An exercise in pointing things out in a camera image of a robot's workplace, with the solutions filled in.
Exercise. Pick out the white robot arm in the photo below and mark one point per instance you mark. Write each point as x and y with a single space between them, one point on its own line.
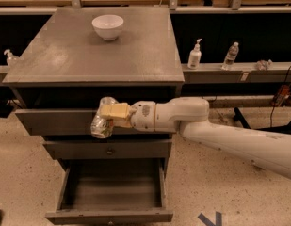
189 116

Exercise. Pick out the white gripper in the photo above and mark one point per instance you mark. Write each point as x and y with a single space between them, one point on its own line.
142 115

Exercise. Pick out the grey wooden drawer cabinet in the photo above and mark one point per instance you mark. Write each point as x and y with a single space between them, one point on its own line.
68 66

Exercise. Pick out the grey middle drawer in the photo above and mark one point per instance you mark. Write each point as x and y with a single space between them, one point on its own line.
118 149

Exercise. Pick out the grey open bottom drawer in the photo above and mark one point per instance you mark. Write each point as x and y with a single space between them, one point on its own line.
111 192

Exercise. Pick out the clear plastic water bottle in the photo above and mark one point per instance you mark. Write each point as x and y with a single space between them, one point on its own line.
231 56

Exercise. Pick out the crumpled clear plastic wrap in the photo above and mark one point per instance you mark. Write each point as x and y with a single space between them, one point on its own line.
263 65

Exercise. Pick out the white pump lotion bottle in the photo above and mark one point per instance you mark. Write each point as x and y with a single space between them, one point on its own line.
195 56

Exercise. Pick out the green 7up can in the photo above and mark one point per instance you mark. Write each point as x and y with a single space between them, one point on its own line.
102 128

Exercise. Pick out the grey top drawer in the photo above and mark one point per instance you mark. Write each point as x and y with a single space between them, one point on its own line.
56 122

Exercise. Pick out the white ceramic bowl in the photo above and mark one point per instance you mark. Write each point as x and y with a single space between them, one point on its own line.
108 27

